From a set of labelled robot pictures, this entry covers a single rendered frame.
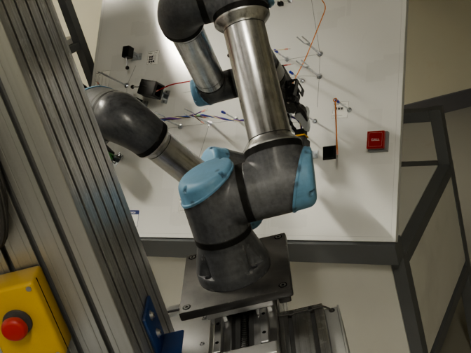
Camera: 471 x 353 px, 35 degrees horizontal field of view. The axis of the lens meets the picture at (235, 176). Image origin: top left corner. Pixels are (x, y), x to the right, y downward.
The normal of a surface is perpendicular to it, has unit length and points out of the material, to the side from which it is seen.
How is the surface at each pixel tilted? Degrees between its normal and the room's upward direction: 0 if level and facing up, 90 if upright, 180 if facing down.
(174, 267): 90
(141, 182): 50
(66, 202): 90
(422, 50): 90
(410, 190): 0
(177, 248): 90
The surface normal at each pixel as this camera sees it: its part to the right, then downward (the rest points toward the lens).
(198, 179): -0.39, -0.85
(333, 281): -0.45, 0.47
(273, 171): -0.22, -0.20
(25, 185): 0.00, 0.40
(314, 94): -0.51, -0.21
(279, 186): -0.10, 0.06
